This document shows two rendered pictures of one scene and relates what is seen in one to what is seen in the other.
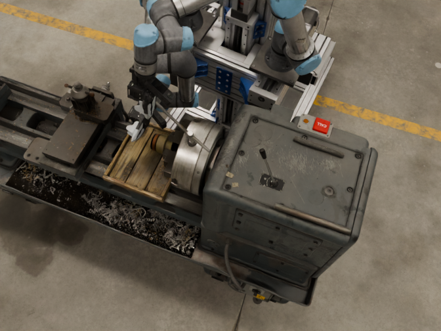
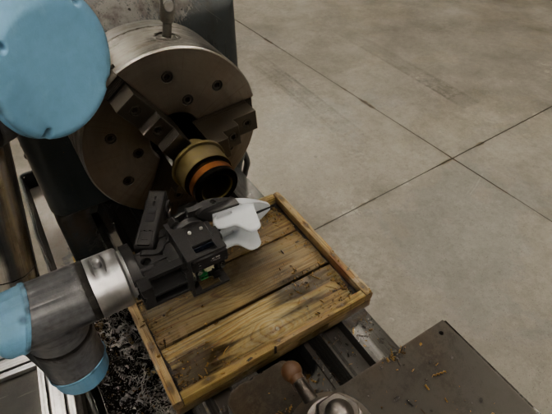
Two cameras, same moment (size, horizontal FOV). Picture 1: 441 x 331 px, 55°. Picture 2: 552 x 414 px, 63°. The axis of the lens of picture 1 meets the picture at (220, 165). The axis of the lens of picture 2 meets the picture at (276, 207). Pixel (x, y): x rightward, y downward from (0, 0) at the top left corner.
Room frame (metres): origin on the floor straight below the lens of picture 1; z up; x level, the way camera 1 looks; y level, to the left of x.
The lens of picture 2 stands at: (1.26, 0.72, 1.53)
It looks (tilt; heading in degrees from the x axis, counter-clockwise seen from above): 44 degrees down; 222
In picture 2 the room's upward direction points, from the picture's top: straight up
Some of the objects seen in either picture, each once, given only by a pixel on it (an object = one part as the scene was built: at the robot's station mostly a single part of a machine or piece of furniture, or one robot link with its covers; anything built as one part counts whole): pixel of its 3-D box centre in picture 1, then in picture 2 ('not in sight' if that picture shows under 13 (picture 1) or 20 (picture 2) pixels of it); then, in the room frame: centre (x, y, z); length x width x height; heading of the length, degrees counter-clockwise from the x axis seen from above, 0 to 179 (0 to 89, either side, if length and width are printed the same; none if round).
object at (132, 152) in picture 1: (149, 158); (236, 282); (0.95, 0.34, 0.89); 0.36 x 0.30 x 0.04; 164
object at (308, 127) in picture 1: (314, 128); not in sight; (0.98, -0.36, 1.23); 0.13 x 0.08 x 0.05; 74
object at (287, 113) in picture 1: (280, 115); not in sight; (1.02, -0.22, 1.24); 0.09 x 0.08 x 0.03; 74
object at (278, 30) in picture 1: (288, 34); not in sight; (1.38, -0.23, 1.33); 0.13 x 0.12 x 0.14; 30
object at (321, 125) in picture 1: (321, 126); not in sight; (0.98, -0.39, 1.26); 0.06 x 0.06 x 0.02; 74
